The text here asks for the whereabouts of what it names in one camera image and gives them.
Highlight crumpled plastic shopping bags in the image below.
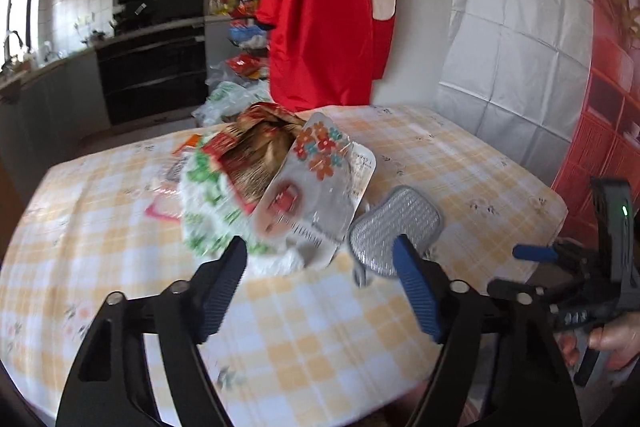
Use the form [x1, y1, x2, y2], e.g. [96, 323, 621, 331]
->
[192, 62, 274, 128]

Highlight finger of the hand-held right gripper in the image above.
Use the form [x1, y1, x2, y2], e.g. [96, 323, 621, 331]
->
[486, 278, 572, 309]
[512, 238, 602, 279]

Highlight yellow checkered floral tablecloth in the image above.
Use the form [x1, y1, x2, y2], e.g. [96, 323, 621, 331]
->
[0, 104, 568, 427]

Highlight gold foil wrapper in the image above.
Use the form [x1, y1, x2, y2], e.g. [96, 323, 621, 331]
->
[202, 103, 307, 214]

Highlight red wall poster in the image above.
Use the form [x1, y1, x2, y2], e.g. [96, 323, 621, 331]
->
[550, 0, 640, 249]

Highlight white creased wall sheet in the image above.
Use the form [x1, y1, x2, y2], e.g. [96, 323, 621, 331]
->
[435, 0, 602, 188]

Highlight red hanging garment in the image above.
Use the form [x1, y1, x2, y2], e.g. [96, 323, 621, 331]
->
[255, 0, 399, 112]

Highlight white tray with floral film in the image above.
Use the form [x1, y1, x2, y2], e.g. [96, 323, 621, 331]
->
[254, 113, 376, 265]

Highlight black stove oven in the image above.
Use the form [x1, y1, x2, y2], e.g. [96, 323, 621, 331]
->
[95, 19, 210, 126]

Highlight grey dimpled plastic tray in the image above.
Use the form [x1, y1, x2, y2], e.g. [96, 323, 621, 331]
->
[348, 185, 445, 288]

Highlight pink white packet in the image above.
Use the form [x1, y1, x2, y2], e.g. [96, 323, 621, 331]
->
[145, 194, 185, 222]

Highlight grey lower cabinets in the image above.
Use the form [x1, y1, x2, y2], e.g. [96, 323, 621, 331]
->
[0, 49, 112, 158]

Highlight person's right hand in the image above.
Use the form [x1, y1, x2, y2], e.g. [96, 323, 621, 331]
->
[557, 311, 640, 373]

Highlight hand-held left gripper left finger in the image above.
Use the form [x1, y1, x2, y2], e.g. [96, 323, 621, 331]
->
[55, 235, 249, 427]

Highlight kitchen window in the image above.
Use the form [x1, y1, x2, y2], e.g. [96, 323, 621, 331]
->
[0, 0, 39, 72]

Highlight wire storage rack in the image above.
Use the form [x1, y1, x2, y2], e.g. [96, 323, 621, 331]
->
[227, 19, 274, 84]

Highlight kitchen faucet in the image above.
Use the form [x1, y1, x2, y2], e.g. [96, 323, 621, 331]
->
[2, 32, 27, 70]

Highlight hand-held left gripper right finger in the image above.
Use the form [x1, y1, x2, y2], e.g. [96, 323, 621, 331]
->
[391, 233, 584, 427]

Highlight orange snack packet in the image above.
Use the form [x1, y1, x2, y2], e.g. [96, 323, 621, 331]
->
[172, 134, 203, 158]

